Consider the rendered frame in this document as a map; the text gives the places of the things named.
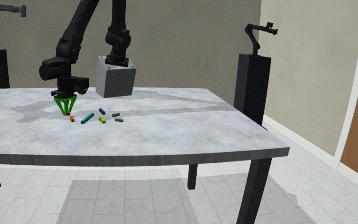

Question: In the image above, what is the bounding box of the lime green bar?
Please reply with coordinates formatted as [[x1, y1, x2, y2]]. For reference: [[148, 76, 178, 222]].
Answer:
[[99, 117, 105, 124]]

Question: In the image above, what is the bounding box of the turquoise rod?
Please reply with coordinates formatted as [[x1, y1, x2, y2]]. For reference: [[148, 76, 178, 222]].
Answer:
[[81, 113, 94, 124]]

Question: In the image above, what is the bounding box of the purple rod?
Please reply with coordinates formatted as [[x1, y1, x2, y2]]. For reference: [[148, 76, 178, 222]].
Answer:
[[99, 108, 105, 115]]

